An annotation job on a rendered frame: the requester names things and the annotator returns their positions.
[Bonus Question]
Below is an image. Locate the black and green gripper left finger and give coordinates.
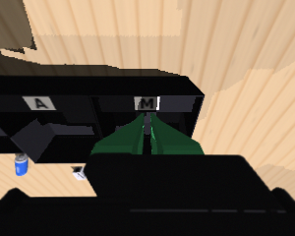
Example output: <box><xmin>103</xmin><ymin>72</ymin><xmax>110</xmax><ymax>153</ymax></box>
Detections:
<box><xmin>90</xmin><ymin>113</ymin><xmax>145</xmax><ymax>154</ymax></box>

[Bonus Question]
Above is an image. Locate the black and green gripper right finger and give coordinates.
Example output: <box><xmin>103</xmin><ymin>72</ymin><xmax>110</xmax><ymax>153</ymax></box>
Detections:
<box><xmin>150</xmin><ymin>113</ymin><xmax>205</xmax><ymax>154</ymax></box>

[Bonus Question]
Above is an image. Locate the black rack of bins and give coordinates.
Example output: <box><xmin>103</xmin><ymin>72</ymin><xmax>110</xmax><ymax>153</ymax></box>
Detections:
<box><xmin>0</xmin><ymin>76</ymin><xmax>205</xmax><ymax>164</ymax></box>

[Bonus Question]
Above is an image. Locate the blue aa battery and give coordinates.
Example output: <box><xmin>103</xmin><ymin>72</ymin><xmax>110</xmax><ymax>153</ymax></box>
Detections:
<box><xmin>15</xmin><ymin>154</ymin><xmax>29</xmax><ymax>176</ymax></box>

